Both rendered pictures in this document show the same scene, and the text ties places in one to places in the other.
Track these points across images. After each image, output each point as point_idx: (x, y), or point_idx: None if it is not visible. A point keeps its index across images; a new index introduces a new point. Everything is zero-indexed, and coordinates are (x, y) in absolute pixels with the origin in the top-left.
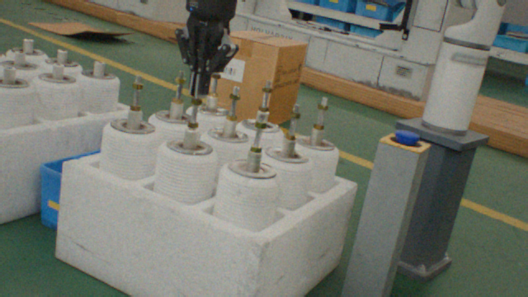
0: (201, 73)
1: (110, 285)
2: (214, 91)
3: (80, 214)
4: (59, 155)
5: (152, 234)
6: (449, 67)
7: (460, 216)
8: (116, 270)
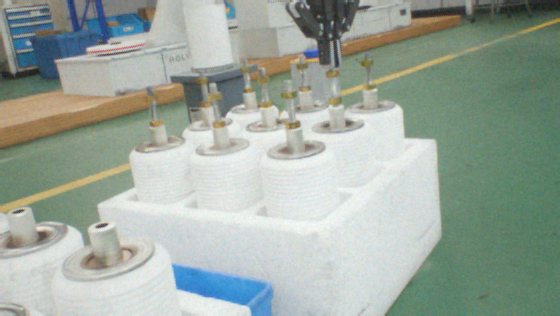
0: (341, 37)
1: (384, 314)
2: (158, 117)
3: (354, 275)
4: None
5: (397, 213)
6: (216, 10)
7: (131, 178)
8: (386, 288)
